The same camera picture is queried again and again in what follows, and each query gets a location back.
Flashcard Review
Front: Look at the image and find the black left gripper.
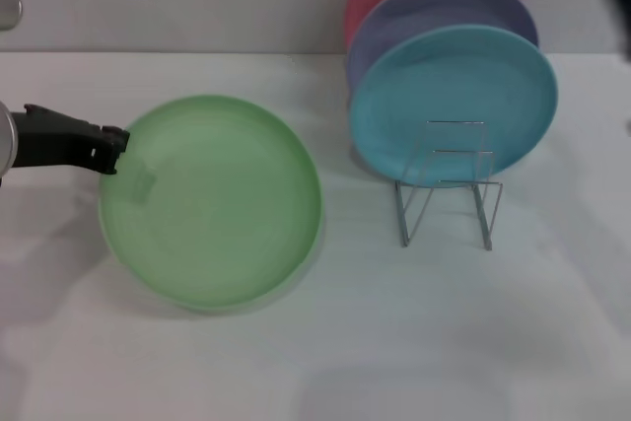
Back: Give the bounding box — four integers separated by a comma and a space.
10, 104, 131, 175

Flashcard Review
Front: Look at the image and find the purple plastic plate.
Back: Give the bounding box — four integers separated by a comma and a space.
344, 0, 540, 92

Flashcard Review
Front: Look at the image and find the teal plastic plate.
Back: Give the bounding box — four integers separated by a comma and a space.
348, 25, 560, 189

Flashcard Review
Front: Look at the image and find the chrome wire plate rack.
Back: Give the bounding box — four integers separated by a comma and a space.
393, 119, 504, 251

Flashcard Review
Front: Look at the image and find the green plastic plate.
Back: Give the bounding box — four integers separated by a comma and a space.
98, 94, 325, 315

